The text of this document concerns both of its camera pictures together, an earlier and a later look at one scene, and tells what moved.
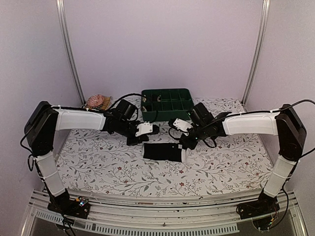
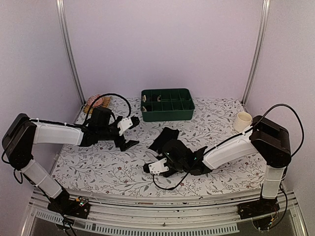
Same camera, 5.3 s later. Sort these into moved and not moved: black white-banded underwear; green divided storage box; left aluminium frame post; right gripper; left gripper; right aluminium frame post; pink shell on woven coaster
Moved: left gripper; right gripper; black white-banded underwear
Not moved: green divided storage box; pink shell on woven coaster; right aluminium frame post; left aluminium frame post
